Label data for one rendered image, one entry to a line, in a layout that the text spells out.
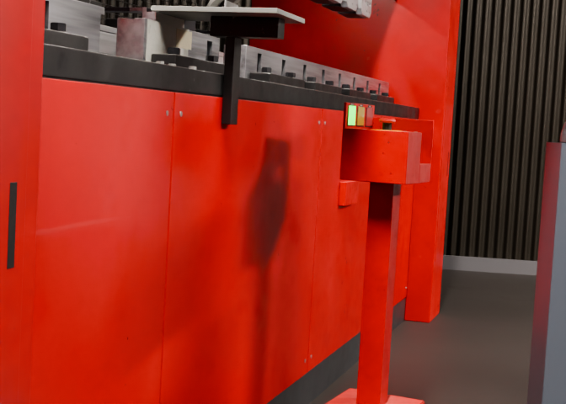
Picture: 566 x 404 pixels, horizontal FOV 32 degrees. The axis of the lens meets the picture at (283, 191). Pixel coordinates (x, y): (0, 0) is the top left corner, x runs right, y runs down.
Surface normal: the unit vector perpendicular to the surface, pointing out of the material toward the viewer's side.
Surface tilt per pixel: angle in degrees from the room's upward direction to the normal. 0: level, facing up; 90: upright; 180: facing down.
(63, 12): 90
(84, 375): 90
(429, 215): 90
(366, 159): 90
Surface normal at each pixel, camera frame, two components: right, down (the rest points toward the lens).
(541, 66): -0.07, 0.07
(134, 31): -0.31, 0.05
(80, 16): 0.95, 0.07
